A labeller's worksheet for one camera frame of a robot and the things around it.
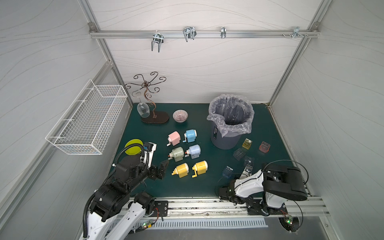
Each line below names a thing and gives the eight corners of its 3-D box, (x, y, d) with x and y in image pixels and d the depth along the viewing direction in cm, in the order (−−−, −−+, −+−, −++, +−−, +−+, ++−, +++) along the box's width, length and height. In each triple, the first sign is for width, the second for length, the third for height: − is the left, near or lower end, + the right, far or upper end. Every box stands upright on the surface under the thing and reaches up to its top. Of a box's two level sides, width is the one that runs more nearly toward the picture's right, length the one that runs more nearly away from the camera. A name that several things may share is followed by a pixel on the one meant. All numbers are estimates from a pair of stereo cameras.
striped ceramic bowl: (173, 125, 113) (172, 118, 107) (174, 116, 119) (173, 109, 113) (187, 125, 113) (187, 118, 107) (188, 116, 119) (187, 109, 113)
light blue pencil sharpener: (184, 143, 101) (183, 136, 94) (184, 136, 105) (183, 129, 98) (196, 143, 101) (196, 136, 94) (196, 136, 105) (196, 129, 98)
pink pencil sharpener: (169, 148, 101) (167, 140, 93) (170, 139, 106) (168, 131, 98) (180, 148, 101) (179, 140, 93) (181, 139, 106) (179, 131, 98)
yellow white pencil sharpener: (193, 178, 85) (192, 173, 79) (190, 171, 87) (189, 165, 82) (208, 171, 87) (209, 166, 81) (204, 164, 90) (205, 159, 84)
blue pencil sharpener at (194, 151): (185, 158, 93) (185, 152, 86) (186, 151, 96) (185, 144, 89) (200, 158, 93) (200, 152, 86) (200, 151, 96) (200, 144, 90)
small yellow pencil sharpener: (176, 182, 82) (175, 179, 77) (171, 174, 85) (170, 171, 80) (190, 173, 85) (190, 169, 81) (186, 165, 88) (185, 161, 84)
